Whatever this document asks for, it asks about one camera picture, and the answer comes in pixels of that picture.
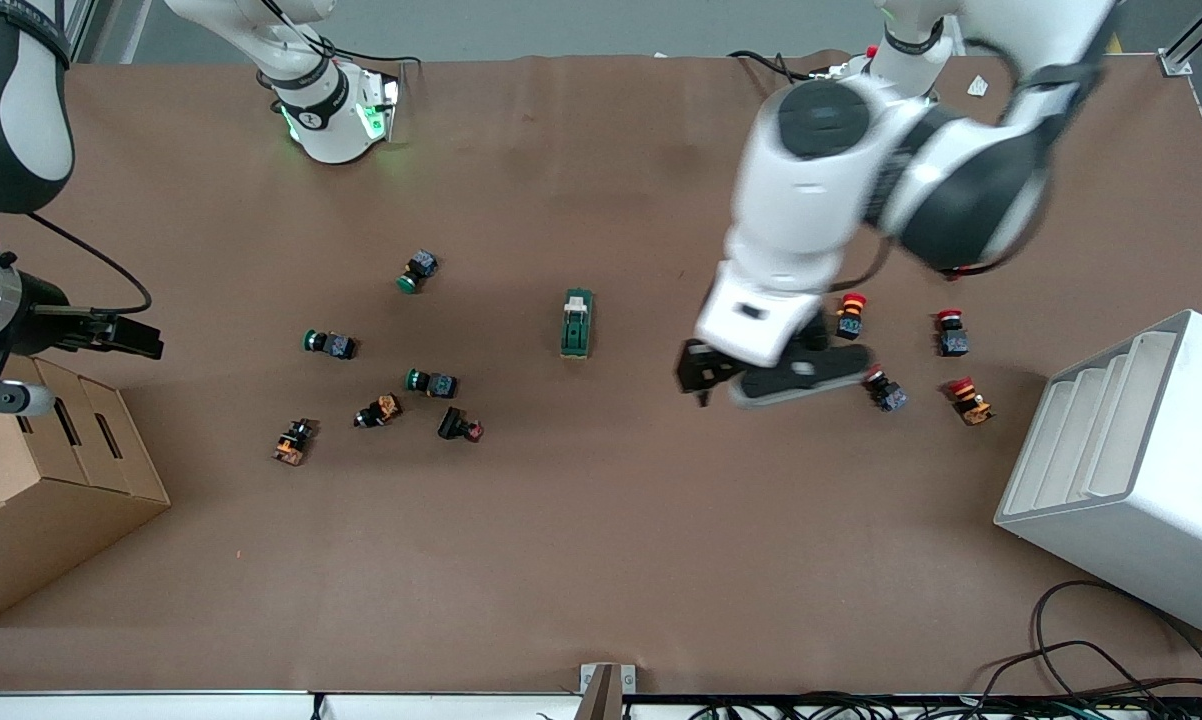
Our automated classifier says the red orange emergency stop button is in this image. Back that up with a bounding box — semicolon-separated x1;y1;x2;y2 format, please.
947;376;994;427

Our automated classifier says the black arm base cable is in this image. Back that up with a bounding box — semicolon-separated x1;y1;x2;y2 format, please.
727;48;812;86
301;40;422;71

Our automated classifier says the cardboard box with slots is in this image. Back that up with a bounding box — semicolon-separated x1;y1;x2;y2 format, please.
0;350;172;629

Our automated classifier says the white table edge rail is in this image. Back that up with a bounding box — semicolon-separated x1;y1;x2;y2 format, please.
0;690;587;720

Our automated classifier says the black cable bundle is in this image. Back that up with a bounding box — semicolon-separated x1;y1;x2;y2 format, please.
651;680;1202;720

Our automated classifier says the black pink button switch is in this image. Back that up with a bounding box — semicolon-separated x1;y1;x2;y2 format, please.
436;405;485;443

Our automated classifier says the black orange button switch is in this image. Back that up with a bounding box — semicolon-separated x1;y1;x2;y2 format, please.
353;394;404;430
272;418;317;467

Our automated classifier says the looped black floor cable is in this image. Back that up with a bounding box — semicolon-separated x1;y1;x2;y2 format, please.
1033;580;1202;696

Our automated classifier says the metal table edge bracket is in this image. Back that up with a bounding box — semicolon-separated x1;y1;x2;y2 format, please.
579;662;637;720

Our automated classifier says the black right arm base cable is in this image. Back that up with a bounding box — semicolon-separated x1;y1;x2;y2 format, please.
301;40;422;71

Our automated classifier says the black left arm base cable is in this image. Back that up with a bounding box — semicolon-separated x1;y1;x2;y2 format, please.
727;48;812;86

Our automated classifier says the aluminium frame profile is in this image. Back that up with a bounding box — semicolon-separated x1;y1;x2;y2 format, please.
61;0;97;66
1159;0;1202;77

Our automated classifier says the white slotted bin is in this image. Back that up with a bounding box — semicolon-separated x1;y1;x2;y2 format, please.
994;309;1202;643

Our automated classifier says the brown paper table cover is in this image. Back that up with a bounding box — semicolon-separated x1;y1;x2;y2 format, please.
0;50;1202;696

